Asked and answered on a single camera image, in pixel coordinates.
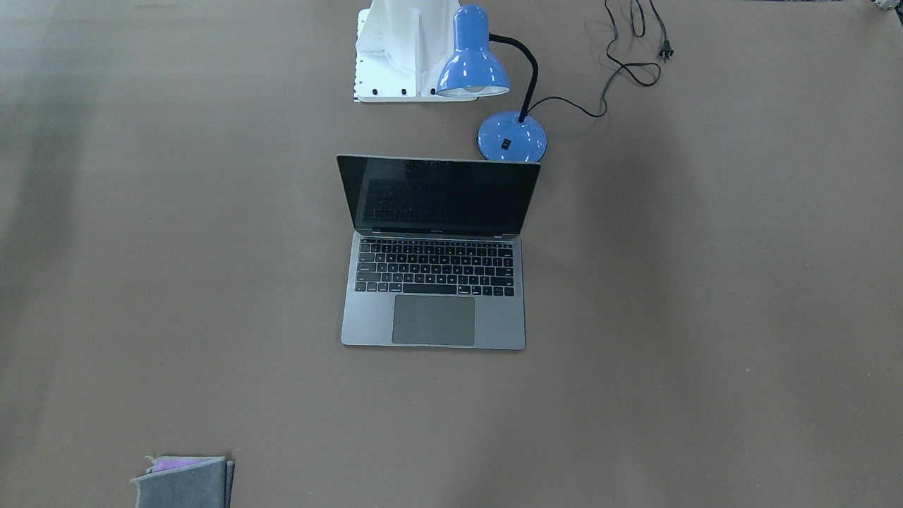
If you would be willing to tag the grey laptop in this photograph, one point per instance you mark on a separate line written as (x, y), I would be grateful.
(436, 256)

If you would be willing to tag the blue desk lamp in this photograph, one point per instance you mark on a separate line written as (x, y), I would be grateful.
(474, 71)

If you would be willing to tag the folded grey cloth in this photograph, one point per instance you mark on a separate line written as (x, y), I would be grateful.
(185, 481)

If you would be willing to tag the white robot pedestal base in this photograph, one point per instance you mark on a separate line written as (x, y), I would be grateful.
(402, 48)

